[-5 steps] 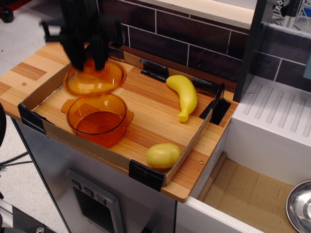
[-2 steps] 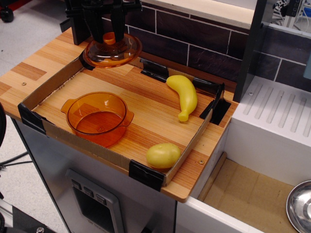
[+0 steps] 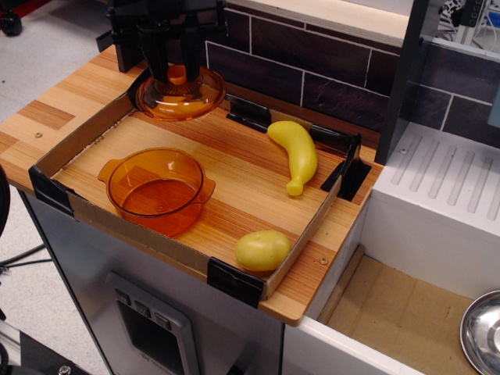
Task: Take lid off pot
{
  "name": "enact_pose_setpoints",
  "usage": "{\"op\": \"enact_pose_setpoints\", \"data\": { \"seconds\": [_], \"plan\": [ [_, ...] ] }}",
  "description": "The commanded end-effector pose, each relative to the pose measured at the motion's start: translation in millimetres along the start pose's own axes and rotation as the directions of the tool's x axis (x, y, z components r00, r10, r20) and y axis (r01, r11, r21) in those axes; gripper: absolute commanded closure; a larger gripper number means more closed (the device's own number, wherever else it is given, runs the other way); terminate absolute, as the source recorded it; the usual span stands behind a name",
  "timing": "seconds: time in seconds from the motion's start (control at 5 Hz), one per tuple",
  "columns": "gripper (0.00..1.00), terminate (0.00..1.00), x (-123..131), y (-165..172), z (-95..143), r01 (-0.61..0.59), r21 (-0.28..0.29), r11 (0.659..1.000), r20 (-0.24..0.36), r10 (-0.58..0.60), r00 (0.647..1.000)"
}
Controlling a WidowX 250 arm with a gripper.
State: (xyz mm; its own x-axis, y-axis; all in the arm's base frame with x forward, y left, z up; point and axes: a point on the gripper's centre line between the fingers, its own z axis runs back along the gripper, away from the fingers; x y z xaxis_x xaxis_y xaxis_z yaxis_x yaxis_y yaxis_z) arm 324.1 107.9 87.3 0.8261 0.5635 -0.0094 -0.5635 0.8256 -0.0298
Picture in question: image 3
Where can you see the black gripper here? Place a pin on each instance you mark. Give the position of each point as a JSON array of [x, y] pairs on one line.
[[153, 22]]

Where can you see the orange transparent pot lid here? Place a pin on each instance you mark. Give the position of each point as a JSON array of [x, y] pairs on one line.
[[179, 98]]

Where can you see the orange transparent plastic pot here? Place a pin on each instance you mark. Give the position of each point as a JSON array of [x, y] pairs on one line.
[[163, 189]]

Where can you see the black caster wheel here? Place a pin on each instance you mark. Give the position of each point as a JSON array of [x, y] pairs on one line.
[[11, 24]]

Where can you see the cardboard fence with black tape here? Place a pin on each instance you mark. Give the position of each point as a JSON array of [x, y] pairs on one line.
[[246, 174]]

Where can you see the yellow toy banana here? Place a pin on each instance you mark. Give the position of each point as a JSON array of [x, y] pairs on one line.
[[301, 152]]

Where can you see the yellow toy potato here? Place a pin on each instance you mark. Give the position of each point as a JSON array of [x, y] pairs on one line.
[[263, 250]]

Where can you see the silver toy dishwasher front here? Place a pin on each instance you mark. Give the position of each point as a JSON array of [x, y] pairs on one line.
[[148, 317]]

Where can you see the white toy sink unit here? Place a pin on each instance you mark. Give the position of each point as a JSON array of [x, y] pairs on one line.
[[425, 247]]

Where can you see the stainless steel bowl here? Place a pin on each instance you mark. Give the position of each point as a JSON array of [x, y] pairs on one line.
[[479, 333]]

